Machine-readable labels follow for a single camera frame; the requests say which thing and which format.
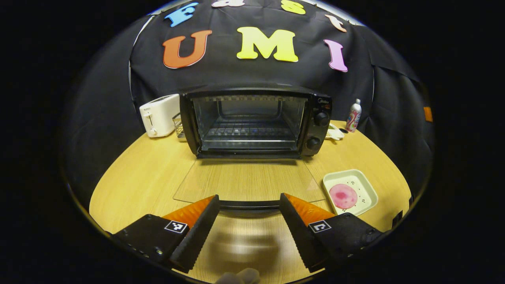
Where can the white square plate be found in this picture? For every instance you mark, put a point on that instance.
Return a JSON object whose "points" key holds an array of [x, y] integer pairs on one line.
{"points": [[365, 185]]}

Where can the black electric oven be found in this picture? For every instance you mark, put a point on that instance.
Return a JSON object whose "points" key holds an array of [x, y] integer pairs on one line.
{"points": [[315, 118]]}

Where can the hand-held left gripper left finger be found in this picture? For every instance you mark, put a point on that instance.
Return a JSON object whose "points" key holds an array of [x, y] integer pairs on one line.
{"points": [[199, 236]]}

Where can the pink and white spray can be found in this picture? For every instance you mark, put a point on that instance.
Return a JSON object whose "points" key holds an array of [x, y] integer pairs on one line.
{"points": [[354, 116]]}

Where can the white toaster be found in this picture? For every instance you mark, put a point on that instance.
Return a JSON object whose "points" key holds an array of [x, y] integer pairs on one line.
{"points": [[159, 114]]}

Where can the pink round food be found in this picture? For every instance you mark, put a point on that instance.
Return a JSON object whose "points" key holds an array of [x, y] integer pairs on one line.
{"points": [[343, 196]]}

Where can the white divided dish with grains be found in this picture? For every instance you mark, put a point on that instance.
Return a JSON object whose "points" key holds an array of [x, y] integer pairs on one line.
{"points": [[333, 133]]}

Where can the black backdrop cloth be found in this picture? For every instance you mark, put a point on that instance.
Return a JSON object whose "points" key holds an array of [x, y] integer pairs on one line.
{"points": [[114, 98]]}

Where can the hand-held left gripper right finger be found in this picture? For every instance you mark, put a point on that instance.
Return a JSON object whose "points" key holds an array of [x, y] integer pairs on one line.
{"points": [[300, 232]]}

